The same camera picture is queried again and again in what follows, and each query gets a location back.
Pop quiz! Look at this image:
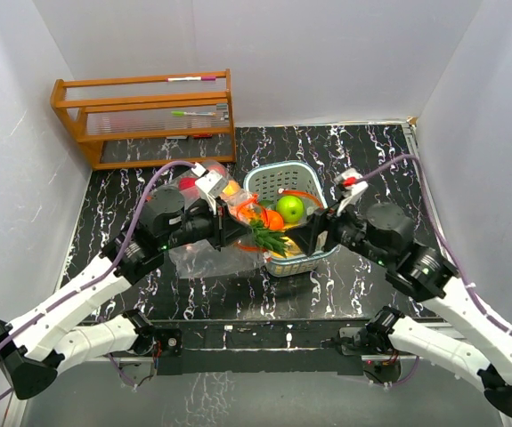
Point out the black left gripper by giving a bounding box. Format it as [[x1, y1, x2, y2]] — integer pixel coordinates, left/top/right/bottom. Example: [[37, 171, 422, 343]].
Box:
[[160, 196, 252, 251]]

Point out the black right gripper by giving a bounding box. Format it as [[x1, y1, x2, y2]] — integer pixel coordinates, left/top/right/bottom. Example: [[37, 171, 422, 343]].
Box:
[[285, 196, 393, 269]]

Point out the small orange pineapple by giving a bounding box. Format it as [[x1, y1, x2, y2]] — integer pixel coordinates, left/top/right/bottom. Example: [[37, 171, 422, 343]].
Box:
[[249, 220, 304, 258]]

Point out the green lime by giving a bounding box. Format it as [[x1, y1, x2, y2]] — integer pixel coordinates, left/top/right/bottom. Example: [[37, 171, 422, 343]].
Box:
[[276, 196, 305, 223]]

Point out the small orange tangerine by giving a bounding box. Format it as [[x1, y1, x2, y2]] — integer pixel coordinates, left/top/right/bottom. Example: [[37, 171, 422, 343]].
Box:
[[260, 209, 284, 231]]

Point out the clear orange-zip bag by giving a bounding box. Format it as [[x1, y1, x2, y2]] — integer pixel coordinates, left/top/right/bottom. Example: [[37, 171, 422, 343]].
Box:
[[167, 160, 240, 209]]

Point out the red bell pepper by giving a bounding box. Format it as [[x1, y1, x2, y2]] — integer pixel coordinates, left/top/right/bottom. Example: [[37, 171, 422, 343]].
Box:
[[179, 177, 197, 191]]

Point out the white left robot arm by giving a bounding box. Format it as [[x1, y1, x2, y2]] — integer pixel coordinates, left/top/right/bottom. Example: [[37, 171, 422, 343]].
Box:
[[0, 179, 254, 400]]

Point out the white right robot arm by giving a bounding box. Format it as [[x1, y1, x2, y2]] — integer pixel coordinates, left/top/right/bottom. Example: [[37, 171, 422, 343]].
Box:
[[286, 203, 512, 418]]

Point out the light blue plastic basket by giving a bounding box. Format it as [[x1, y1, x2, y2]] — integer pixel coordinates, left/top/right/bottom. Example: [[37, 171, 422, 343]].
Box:
[[244, 161, 335, 278]]

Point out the wooden shelf rack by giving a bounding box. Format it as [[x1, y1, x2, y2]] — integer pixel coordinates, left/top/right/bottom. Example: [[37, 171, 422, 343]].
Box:
[[50, 69, 237, 171]]

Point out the green white pen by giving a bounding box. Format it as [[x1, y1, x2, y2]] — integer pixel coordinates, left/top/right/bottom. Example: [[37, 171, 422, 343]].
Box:
[[171, 110, 216, 117]]

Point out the pink white pen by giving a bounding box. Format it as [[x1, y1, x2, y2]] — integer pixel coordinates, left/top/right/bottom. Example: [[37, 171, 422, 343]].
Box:
[[166, 76, 217, 83]]

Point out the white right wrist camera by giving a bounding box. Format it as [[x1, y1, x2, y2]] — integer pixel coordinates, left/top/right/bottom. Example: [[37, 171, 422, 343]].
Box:
[[335, 168, 368, 217]]

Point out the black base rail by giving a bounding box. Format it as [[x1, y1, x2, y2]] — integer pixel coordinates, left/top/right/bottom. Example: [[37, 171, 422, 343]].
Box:
[[103, 318, 421, 379]]

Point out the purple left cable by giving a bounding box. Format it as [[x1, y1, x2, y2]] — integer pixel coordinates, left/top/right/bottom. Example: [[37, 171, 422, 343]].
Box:
[[0, 160, 199, 413]]

